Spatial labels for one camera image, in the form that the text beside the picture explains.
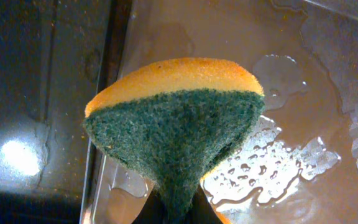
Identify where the yellow green sponge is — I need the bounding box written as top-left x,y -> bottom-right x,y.
83,58 -> 264,223

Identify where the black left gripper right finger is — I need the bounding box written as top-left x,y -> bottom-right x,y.
191,186 -> 223,224

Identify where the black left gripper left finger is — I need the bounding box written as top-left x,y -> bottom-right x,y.
132,189 -> 166,224

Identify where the black sponge tray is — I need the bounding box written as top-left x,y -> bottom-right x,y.
0,0 -> 132,223

